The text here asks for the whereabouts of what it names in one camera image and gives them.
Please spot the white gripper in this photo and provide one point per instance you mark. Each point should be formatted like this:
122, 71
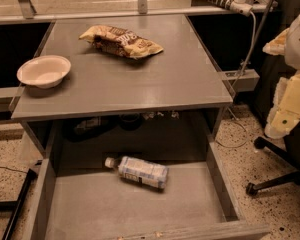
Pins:
299, 42

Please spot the blue labelled plastic bottle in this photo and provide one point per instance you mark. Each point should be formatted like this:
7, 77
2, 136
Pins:
140, 171

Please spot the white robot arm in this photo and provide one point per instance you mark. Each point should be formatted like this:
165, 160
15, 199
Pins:
285, 113

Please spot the grey counter cabinet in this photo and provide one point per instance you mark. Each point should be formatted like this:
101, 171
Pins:
181, 78

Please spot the open grey top drawer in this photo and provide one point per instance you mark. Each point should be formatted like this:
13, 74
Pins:
77, 198

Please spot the white power strip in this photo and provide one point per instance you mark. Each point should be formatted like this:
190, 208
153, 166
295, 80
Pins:
237, 6

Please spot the yellow brown chip bag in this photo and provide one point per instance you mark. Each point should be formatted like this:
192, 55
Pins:
120, 42

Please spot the dark items inside cabinet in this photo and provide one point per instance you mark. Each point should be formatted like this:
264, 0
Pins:
80, 129

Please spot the white paper bowl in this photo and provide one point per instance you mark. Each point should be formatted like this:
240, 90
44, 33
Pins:
44, 71

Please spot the black metal floor frame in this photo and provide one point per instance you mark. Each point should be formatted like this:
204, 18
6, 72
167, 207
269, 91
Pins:
12, 208

